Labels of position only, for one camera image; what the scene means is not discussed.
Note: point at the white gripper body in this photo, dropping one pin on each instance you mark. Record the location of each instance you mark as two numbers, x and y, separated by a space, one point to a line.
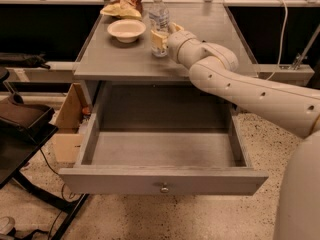
174 44

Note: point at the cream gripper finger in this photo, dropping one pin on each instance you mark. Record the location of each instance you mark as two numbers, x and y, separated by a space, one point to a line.
173 27
159 40

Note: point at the clear plastic water bottle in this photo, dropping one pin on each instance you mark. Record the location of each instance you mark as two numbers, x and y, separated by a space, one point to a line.
159 21

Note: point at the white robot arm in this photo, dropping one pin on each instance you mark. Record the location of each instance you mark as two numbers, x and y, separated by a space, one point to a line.
212 69

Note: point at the grey open drawer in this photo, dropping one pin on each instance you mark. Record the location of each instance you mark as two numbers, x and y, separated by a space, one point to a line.
141 136

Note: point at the round metal drawer knob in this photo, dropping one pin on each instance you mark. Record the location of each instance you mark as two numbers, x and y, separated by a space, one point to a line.
164 189

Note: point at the white paper bowl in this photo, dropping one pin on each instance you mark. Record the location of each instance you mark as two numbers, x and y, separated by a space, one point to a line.
126 30

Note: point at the grey wooden cabinet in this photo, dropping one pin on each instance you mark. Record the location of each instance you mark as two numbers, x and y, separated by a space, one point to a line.
107 59

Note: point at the yellow crumpled chip bag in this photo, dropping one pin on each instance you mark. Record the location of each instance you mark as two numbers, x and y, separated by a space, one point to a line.
121 11

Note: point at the black bag on ledge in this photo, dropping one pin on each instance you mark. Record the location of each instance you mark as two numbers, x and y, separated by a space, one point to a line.
23 60

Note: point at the cardboard box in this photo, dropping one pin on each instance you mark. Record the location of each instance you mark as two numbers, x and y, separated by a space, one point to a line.
67 140

